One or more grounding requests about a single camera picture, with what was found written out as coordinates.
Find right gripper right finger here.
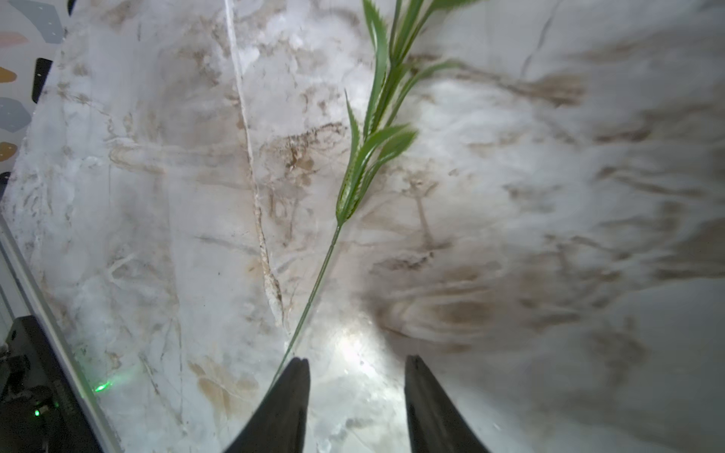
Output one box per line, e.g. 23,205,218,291
404,356,491,453

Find aluminium front rail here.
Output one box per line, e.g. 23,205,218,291
1,223,122,452

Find yellow carnation stem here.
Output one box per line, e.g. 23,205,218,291
272,0,472,382

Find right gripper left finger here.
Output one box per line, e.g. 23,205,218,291
226,358,311,453

